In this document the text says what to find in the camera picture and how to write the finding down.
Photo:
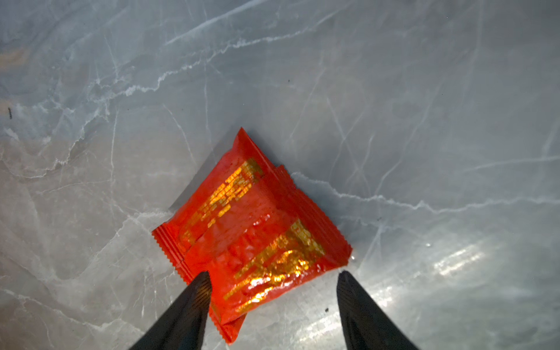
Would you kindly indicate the red small snack packet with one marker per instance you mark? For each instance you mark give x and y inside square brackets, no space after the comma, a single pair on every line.
[254,232]

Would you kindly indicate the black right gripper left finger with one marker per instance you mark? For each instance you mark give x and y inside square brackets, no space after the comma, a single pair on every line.
[183,324]

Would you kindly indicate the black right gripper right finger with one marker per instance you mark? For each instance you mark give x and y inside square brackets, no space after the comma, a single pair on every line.
[364,323]

